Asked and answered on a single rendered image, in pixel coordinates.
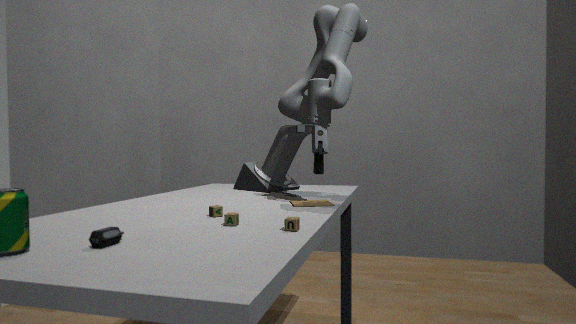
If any green and yellow striped drink can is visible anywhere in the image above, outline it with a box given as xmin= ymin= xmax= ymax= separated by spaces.
xmin=0 ymin=188 xmax=30 ymax=257

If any tan letter block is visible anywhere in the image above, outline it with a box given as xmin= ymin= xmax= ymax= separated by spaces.
xmin=224 ymin=212 xmax=239 ymax=226
xmin=285 ymin=217 xmax=300 ymax=232
xmin=209 ymin=205 xmax=223 ymax=217

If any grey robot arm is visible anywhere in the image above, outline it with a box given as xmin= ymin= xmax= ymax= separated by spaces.
xmin=254 ymin=3 xmax=368 ymax=186

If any tan square mat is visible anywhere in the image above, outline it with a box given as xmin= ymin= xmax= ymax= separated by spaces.
xmin=290 ymin=200 xmax=335 ymax=207

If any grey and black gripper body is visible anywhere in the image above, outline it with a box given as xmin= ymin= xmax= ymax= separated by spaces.
xmin=309 ymin=124 xmax=330 ymax=154

